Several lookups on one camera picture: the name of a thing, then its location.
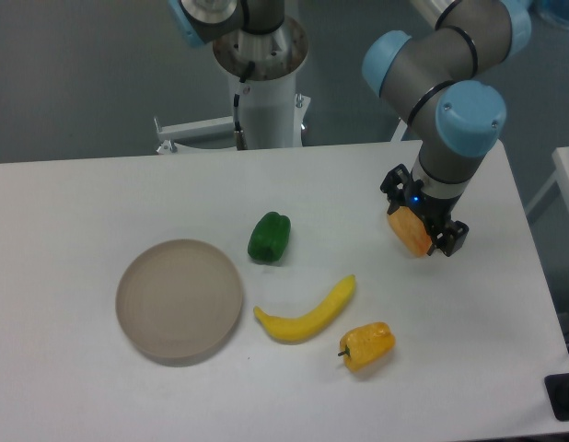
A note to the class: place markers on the yellow pepper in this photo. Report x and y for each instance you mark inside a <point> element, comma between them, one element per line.
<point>364,345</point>

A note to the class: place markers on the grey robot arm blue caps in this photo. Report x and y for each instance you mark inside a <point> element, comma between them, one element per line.
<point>431,84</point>

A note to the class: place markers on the beige round plate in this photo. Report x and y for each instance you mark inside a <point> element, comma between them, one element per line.
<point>179,301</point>

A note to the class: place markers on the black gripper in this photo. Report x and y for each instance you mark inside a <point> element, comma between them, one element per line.
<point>446,235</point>

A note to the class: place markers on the black device at table edge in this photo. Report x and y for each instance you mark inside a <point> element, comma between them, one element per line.
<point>557,387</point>

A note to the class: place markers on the white side table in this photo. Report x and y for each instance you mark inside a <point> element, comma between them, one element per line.
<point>558,181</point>

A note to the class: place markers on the yellow banana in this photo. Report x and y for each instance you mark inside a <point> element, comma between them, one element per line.
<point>301,328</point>

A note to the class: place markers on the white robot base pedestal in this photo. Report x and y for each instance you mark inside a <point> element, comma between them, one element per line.
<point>267,111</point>

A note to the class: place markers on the green pepper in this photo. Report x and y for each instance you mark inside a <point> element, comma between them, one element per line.
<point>269,238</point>

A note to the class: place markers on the orange pepper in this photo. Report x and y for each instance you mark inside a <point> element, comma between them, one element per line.
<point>410,230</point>

